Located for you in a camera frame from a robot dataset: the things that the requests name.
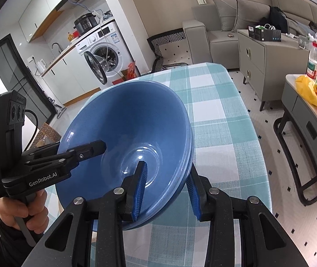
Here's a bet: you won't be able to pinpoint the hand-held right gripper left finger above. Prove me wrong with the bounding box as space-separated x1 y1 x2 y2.
22 160 148 267

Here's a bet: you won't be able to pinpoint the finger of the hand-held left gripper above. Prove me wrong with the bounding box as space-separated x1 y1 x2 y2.
29 141 107 173
22 142 60 159

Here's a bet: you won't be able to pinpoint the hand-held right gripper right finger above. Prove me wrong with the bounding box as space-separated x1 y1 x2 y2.
186 163 309 267

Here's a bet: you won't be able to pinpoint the person's left hand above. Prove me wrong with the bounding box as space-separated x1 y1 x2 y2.
0 190 48 235

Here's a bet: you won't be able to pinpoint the patterned cardboard box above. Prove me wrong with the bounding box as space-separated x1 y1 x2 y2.
29 122 61 149

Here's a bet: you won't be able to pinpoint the floor mop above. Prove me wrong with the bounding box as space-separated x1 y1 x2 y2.
28 67 66 114

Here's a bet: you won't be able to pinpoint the teal checkered tablecloth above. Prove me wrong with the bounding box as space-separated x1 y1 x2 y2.
46 63 273 267

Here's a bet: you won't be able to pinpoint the white kitchen counter cabinets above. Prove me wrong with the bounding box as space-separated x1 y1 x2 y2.
42 44 103 106

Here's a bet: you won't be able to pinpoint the black framed glass door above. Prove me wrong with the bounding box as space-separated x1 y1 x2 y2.
0 33 57 128

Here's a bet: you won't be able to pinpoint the white washing machine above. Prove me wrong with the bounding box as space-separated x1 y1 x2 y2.
75 19 137 85

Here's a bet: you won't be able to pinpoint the black pressure cooker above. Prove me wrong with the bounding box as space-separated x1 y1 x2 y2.
73 12 97 34

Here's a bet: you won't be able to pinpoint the black white patterned floor cushion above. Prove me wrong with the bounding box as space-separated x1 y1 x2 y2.
147 28 192 73

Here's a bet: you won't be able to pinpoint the grey coffee table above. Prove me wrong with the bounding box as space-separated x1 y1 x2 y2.
273 74 317 206

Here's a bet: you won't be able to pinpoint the grey sofa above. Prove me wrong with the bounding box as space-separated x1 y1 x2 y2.
182 0 317 70

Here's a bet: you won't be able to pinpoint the yellow plastic bag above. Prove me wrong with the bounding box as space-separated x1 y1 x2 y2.
295 73 317 113

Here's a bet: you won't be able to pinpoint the beige side cabinet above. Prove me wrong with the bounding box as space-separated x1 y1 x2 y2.
237 29 317 112

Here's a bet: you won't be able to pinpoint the black boxes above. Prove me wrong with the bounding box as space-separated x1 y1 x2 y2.
248 25 282 42

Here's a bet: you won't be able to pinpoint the plastic bottle with red cap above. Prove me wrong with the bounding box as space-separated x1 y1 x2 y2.
307 42 317 80

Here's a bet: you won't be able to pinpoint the grey cushion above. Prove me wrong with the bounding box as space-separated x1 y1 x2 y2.
212 0 238 32
232 0 273 32

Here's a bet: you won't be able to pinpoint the black backpack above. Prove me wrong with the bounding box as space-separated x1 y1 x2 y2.
268 6 288 32

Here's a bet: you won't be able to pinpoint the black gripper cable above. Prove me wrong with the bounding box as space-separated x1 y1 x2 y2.
25 110 39 149

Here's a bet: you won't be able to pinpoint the white wall cabinets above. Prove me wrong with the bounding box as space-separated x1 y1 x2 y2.
18 0 92 43

